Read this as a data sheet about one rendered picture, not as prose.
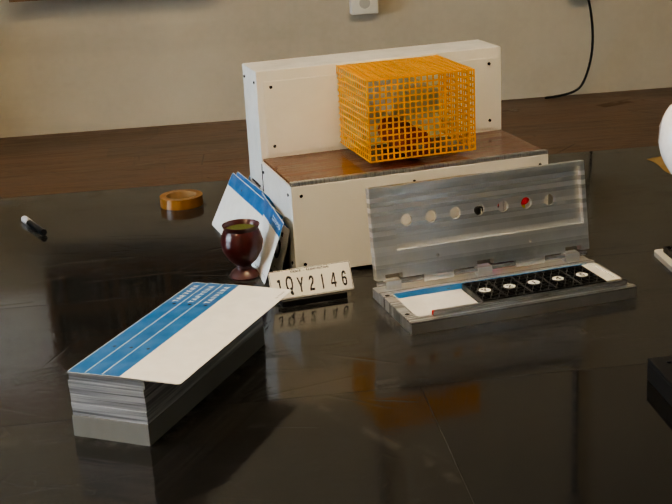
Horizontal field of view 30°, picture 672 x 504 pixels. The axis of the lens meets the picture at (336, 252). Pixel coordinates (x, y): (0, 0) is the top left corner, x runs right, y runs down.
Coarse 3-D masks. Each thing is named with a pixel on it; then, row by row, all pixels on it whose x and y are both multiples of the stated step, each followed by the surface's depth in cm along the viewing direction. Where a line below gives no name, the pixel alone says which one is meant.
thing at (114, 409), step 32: (192, 288) 216; (96, 352) 190; (224, 352) 203; (96, 384) 183; (128, 384) 181; (160, 384) 184; (192, 384) 193; (96, 416) 185; (128, 416) 182; (160, 416) 184
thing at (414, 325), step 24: (480, 264) 241; (504, 264) 241; (552, 264) 243; (576, 264) 242; (384, 288) 235; (408, 288) 234; (624, 288) 228; (408, 312) 222; (456, 312) 221; (480, 312) 221; (504, 312) 222; (528, 312) 224
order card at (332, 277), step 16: (272, 272) 235; (288, 272) 235; (304, 272) 236; (320, 272) 237; (336, 272) 238; (288, 288) 235; (304, 288) 236; (320, 288) 237; (336, 288) 237; (352, 288) 238
